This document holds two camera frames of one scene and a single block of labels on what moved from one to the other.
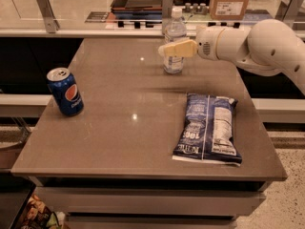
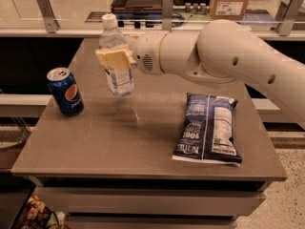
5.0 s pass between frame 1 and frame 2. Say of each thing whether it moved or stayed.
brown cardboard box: stayed
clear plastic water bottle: moved
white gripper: moved
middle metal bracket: stayed
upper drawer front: stayed
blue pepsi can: stayed
